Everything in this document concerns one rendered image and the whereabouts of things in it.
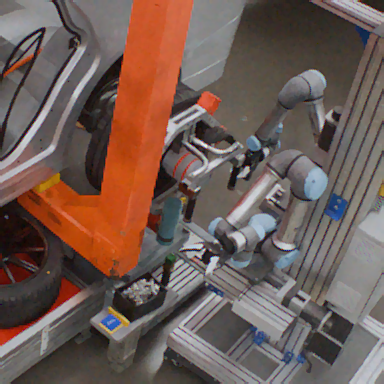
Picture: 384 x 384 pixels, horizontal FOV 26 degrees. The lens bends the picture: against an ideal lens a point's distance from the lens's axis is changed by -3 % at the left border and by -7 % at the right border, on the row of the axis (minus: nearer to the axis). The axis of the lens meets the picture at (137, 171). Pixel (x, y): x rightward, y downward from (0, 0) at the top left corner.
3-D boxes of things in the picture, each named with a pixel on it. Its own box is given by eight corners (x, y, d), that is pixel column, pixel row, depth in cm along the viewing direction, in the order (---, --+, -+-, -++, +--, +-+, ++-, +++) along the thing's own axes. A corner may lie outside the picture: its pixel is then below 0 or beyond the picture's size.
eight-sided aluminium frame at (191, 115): (195, 175, 439) (216, 91, 403) (205, 182, 436) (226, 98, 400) (124, 224, 405) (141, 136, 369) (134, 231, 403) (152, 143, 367)
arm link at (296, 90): (300, 97, 368) (255, 158, 406) (313, 89, 375) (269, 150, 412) (283, 78, 371) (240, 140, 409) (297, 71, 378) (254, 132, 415)
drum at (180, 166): (177, 162, 413) (182, 139, 404) (211, 185, 404) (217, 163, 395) (158, 174, 405) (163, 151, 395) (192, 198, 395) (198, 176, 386)
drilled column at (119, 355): (118, 352, 417) (129, 302, 390) (132, 363, 413) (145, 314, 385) (104, 362, 411) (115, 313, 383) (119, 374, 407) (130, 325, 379)
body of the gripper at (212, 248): (212, 272, 309) (235, 260, 315) (215, 255, 304) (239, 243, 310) (198, 261, 314) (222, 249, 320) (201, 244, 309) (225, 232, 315)
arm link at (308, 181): (274, 244, 360) (308, 149, 324) (296, 265, 352) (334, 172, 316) (255, 254, 354) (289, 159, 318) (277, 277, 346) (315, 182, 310)
